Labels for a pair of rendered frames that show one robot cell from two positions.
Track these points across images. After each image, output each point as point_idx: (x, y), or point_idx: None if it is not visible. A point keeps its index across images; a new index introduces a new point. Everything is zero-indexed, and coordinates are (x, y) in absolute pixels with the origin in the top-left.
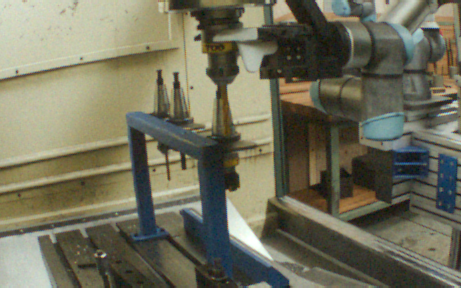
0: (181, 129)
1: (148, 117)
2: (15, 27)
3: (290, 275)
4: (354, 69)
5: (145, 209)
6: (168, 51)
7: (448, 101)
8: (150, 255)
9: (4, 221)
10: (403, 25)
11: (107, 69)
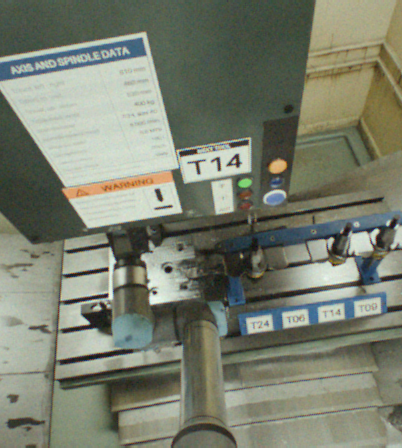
0: (287, 238)
1: (360, 224)
2: None
3: (256, 342)
4: (186, 323)
5: (368, 258)
6: None
7: None
8: (326, 264)
9: None
10: (180, 385)
11: None
